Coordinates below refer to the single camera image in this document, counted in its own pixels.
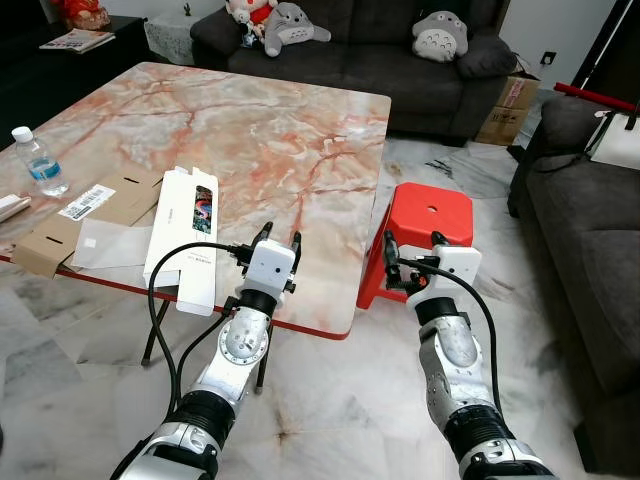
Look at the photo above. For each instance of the clear plastic bag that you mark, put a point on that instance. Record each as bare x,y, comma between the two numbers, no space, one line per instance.
110,245

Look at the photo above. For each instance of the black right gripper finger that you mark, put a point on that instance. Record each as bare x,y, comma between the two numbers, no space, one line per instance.
439,239
391,250

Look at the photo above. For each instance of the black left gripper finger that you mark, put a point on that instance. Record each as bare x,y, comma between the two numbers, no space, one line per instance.
265,235
296,248

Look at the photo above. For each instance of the red plastic stool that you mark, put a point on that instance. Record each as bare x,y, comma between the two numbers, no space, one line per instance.
430,215

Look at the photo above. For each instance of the brown cardboard box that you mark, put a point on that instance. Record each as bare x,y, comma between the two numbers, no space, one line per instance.
508,105

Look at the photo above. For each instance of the red rod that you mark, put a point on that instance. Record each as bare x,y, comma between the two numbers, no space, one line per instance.
590,93

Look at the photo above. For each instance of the clear plastic water bottle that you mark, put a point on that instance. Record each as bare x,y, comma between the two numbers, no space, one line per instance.
42,165

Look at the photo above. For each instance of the thin magazine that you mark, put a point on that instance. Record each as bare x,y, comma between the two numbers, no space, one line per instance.
78,41

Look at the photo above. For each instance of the black tv console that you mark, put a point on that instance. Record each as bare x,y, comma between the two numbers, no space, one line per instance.
50,80

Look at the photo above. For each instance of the long white carton box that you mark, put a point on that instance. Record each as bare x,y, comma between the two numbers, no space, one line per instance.
185,255

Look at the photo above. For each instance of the red and white doll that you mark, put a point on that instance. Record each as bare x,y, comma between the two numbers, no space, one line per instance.
250,15

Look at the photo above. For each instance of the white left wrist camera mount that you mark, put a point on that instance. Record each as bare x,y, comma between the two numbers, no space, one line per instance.
270,268

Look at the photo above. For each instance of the grey totoro plush toy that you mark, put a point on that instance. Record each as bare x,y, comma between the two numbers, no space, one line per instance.
440,38
290,25

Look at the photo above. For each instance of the marble pattern folding table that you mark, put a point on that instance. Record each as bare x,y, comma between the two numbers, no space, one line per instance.
250,130

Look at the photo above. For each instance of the small white wrapper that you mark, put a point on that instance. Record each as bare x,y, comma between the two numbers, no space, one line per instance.
12,207

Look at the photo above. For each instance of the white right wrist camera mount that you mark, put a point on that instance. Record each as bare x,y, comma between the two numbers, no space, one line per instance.
455,272

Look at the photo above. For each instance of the red gold figurine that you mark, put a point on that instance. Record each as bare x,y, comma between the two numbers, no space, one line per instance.
80,12

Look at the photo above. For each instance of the side table with lace cloth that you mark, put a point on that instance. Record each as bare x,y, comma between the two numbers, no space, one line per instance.
175,38

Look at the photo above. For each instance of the flat brown cardboard with label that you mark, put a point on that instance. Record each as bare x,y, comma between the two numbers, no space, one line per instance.
50,245

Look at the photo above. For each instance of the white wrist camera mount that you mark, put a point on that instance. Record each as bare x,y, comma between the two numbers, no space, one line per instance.
455,272
270,268

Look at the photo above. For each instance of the black door frame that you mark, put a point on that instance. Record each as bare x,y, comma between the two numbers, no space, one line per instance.
610,40

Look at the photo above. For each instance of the dark grey fabric sofa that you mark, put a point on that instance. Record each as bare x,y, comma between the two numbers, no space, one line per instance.
370,70
590,260

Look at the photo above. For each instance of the black wall socket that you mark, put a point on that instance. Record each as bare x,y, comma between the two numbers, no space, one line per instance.
548,57

